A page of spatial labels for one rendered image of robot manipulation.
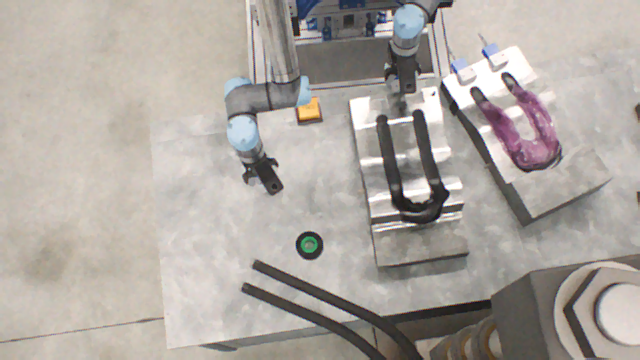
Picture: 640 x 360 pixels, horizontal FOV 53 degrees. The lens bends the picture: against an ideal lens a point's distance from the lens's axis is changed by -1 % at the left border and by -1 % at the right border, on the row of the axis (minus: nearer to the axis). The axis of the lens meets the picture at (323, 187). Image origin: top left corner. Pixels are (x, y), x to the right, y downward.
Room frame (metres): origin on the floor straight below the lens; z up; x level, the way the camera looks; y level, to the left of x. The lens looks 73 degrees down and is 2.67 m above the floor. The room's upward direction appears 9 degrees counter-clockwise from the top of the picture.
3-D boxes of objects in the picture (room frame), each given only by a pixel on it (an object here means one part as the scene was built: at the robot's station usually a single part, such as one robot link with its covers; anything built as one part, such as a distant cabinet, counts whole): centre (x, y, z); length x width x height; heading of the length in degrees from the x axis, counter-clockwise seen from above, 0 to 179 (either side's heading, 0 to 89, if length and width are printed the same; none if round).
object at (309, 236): (0.39, 0.06, 0.82); 0.08 x 0.08 x 0.04
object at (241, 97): (0.72, 0.16, 1.14); 0.11 x 0.11 x 0.08; 1
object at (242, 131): (0.62, 0.17, 1.14); 0.09 x 0.08 x 0.11; 1
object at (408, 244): (0.54, -0.25, 0.87); 0.50 x 0.26 x 0.14; 0
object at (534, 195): (0.62, -0.61, 0.86); 0.50 x 0.26 x 0.11; 17
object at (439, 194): (0.55, -0.26, 0.92); 0.35 x 0.16 x 0.09; 0
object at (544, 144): (0.62, -0.60, 0.90); 0.26 x 0.18 x 0.08; 17
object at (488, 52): (0.90, -0.57, 0.86); 0.13 x 0.05 x 0.05; 17
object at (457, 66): (0.86, -0.47, 0.86); 0.13 x 0.05 x 0.05; 17
